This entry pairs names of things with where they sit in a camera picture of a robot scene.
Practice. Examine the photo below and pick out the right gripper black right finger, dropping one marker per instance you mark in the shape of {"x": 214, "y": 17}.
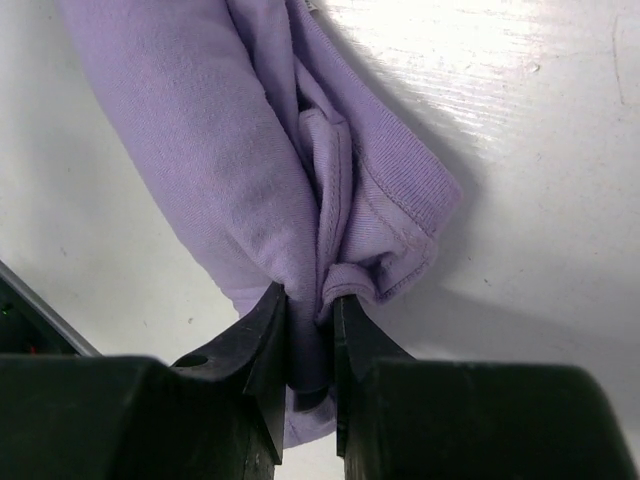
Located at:
{"x": 399, "y": 417}

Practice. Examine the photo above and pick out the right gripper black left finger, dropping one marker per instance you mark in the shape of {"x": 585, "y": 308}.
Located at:
{"x": 216, "y": 413}

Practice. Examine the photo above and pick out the lilac t shirt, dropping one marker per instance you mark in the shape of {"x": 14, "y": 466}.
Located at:
{"x": 272, "y": 161}

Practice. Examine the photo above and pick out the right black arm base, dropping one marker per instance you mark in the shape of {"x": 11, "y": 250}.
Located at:
{"x": 25, "y": 331}

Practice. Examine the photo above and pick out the aluminium frame rails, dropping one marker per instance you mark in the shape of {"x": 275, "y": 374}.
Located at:
{"x": 64, "y": 328}

